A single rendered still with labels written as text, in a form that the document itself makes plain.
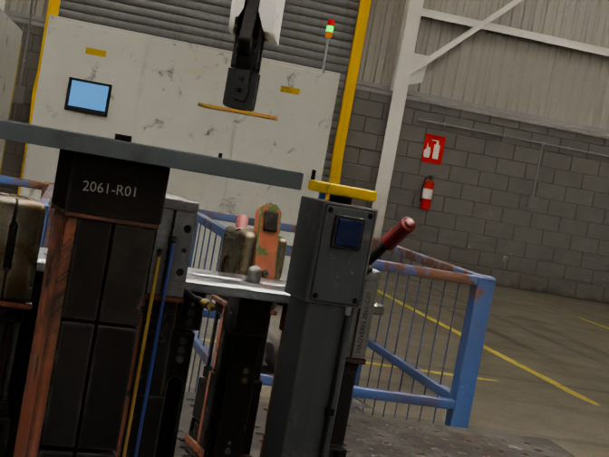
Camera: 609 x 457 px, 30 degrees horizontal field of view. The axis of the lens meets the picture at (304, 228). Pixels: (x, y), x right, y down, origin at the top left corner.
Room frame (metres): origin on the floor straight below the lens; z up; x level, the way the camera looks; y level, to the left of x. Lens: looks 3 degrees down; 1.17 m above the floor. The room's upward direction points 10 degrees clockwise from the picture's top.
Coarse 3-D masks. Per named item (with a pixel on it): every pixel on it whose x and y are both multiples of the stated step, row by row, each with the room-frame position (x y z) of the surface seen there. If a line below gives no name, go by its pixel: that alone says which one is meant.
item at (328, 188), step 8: (312, 184) 1.28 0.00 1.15; (320, 184) 1.26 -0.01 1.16; (328, 184) 1.24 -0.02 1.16; (336, 184) 1.24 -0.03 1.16; (328, 192) 1.24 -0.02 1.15; (336, 192) 1.24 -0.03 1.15; (344, 192) 1.24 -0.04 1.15; (352, 192) 1.25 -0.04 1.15; (360, 192) 1.25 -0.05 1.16; (368, 192) 1.25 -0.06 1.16; (376, 192) 1.26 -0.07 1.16; (336, 200) 1.26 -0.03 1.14; (344, 200) 1.26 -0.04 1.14; (368, 200) 1.26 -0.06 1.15
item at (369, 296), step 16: (368, 288) 1.44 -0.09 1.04; (368, 304) 1.44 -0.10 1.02; (368, 320) 1.44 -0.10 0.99; (352, 336) 1.43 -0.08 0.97; (368, 336) 1.44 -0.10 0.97; (352, 352) 1.44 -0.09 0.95; (352, 368) 1.44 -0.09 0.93; (352, 384) 1.45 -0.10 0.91; (336, 416) 1.44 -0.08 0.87; (336, 432) 1.44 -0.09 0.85; (336, 448) 1.44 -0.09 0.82
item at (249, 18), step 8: (248, 0) 1.16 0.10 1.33; (256, 0) 1.16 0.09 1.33; (248, 8) 1.16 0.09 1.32; (256, 8) 1.16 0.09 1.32; (248, 16) 1.16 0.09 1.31; (248, 24) 1.15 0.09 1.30; (240, 32) 1.15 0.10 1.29; (248, 32) 1.15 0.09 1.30; (240, 40) 1.15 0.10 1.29; (248, 40) 1.15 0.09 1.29; (240, 48) 1.16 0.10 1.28; (248, 48) 1.16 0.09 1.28
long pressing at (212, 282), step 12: (192, 276) 1.54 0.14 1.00; (204, 276) 1.59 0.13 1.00; (216, 276) 1.59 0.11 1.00; (228, 276) 1.62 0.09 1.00; (240, 276) 1.65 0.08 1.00; (192, 288) 1.47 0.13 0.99; (204, 288) 1.47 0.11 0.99; (216, 288) 1.48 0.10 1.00; (228, 288) 1.49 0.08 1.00; (240, 288) 1.49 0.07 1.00; (252, 288) 1.50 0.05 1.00; (264, 288) 1.51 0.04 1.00; (276, 288) 1.57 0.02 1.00; (264, 300) 1.51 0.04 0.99; (276, 300) 1.51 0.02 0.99; (288, 300) 1.52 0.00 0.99
